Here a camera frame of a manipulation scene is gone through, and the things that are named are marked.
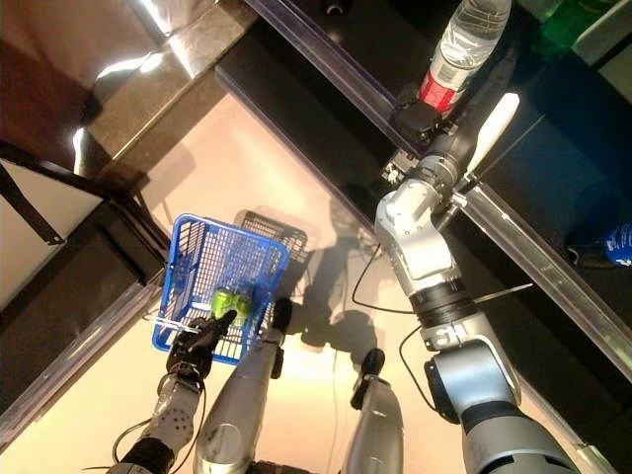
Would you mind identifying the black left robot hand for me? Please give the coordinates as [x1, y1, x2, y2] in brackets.
[165, 309, 239, 382]

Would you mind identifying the black metal frame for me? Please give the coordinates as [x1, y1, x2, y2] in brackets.
[0, 137, 172, 287]

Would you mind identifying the silver right robot leg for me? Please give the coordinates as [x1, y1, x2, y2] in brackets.
[340, 348, 407, 474]

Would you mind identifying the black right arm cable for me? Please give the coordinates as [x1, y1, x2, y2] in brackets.
[351, 240, 438, 414]

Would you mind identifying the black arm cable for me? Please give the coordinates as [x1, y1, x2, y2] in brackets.
[351, 240, 438, 414]
[111, 379, 208, 474]

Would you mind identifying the silver robot leg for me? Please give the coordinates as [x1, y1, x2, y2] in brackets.
[340, 348, 407, 474]
[192, 295, 293, 474]

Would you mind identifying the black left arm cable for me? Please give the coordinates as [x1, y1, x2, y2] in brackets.
[111, 379, 208, 474]

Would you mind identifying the cola bottle blue label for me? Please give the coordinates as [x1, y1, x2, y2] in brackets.
[566, 220, 632, 271]

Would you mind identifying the silver left robot leg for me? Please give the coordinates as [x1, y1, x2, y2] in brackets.
[192, 295, 293, 474]

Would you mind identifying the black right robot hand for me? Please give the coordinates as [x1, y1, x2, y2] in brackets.
[392, 81, 459, 149]

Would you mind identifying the blue plastic shopping basket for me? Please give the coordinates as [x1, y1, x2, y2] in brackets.
[149, 211, 291, 367]

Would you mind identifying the clear water bottle red label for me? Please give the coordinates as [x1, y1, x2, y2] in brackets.
[417, 0, 514, 119]

